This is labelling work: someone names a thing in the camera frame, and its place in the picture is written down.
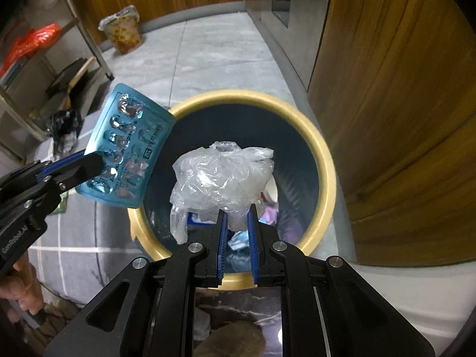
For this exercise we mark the blue bin with yellow rim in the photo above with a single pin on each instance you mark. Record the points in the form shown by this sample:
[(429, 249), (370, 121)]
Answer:
[(297, 178)]

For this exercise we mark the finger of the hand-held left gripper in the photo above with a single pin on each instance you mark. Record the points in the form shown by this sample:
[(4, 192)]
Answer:
[(81, 173), (63, 163)]

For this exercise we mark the clear plastic bag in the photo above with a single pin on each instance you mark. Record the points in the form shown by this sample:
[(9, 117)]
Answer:
[(219, 182)]

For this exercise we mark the stainless steel rack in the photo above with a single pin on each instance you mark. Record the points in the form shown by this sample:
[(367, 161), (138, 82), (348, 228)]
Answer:
[(87, 33)]

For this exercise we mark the large red plastic bag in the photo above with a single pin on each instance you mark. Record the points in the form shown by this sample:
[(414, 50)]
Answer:
[(33, 41)]

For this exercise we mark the person's left hand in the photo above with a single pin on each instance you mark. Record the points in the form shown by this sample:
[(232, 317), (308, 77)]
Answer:
[(22, 286)]

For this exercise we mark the brown fuzzy object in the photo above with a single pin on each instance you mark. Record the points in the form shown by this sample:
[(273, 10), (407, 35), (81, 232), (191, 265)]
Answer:
[(230, 342)]

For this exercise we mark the stainless steel oven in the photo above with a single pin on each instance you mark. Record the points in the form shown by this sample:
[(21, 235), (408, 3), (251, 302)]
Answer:
[(305, 26)]

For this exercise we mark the black plastic bag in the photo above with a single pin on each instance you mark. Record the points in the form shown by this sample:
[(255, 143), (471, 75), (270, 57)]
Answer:
[(65, 128)]

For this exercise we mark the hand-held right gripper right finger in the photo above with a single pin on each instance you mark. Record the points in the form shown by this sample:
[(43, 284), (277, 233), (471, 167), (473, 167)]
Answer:
[(253, 253)]

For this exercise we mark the blue blister pack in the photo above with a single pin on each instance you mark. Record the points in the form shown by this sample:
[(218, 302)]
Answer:
[(145, 134)]

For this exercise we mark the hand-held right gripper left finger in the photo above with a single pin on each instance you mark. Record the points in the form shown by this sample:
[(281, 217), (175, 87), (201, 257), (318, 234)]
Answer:
[(222, 253)]

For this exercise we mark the green and white box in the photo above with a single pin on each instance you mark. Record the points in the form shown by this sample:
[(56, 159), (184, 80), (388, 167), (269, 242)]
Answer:
[(61, 204)]

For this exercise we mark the tall wooden cabinet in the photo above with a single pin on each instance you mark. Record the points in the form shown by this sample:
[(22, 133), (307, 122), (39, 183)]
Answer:
[(401, 100)]

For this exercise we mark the yellow patterned bin with liner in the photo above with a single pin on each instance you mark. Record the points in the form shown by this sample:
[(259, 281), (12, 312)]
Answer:
[(124, 31)]

